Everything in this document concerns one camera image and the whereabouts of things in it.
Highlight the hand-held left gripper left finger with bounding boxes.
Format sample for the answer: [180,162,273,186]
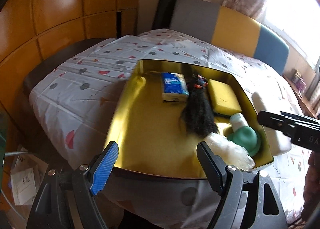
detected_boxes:
[26,141,119,229]

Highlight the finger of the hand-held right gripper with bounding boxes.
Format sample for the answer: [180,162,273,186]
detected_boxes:
[257,111,296,137]
[280,111,320,126]

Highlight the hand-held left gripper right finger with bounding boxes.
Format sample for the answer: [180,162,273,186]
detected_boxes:
[196,141,288,229]

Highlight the white fluffy bath puff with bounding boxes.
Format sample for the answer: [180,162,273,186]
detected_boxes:
[202,133,255,169]

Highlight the green silicone bottle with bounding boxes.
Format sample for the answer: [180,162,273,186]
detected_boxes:
[226,113,262,157]

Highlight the black hair piece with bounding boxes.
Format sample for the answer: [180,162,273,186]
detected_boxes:
[179,86,220,136]

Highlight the gold metal tin box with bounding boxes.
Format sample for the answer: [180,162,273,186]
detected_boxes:
[104,59,274,179]

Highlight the yellow sponge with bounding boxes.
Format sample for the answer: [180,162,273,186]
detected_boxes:
[208,78,242,117]

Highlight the blue tissue pack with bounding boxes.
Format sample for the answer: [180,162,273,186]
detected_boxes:
[161,72,189,103]

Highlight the person's right forearm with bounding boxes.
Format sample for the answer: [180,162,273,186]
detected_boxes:
[303,151,320,222]

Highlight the wooden side desk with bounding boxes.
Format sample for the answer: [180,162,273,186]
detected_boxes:
[284,74,320,117]

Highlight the purple boxes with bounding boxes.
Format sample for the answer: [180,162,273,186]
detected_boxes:
[292,69,308,91]

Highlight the white papers on floor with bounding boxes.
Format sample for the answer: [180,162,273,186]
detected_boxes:
[10,148,48,206]

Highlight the patterned bed sheet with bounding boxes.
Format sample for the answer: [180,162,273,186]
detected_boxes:
[29,29,320,227]

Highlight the grey yellow blue headboard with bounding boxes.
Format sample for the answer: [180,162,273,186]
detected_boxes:
[170,0,290,74]

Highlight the black rolled mat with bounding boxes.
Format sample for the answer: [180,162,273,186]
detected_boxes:
[152,0,180,31]

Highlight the wooden wardrobe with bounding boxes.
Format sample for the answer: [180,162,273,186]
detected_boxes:
[0,0,140,149]

